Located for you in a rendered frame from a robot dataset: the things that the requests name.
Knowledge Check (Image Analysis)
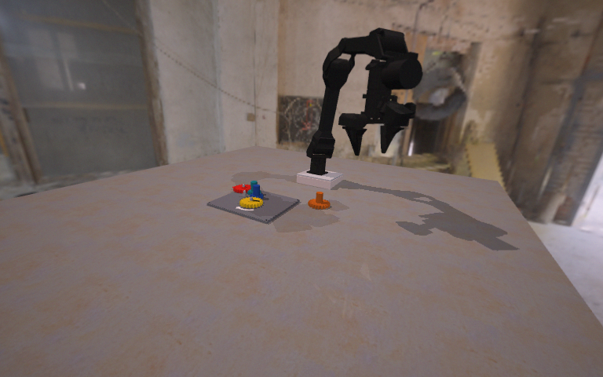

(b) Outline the orange gear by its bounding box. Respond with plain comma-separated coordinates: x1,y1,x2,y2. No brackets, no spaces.
308,192,330,210

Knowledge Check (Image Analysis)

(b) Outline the yellow gear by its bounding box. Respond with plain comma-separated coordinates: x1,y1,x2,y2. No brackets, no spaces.
239,196,263,209

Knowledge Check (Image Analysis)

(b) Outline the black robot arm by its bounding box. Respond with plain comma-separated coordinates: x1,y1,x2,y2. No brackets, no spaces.
306,28,422,175

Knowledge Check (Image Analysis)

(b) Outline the red gear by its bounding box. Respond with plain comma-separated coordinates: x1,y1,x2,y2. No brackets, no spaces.
233,185,251,193

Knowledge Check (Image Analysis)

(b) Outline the teal gear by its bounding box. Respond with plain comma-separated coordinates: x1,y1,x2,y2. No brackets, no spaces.
247,181,258,195

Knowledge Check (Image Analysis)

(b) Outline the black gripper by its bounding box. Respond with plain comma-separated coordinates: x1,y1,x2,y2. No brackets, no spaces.
338,90,404,156

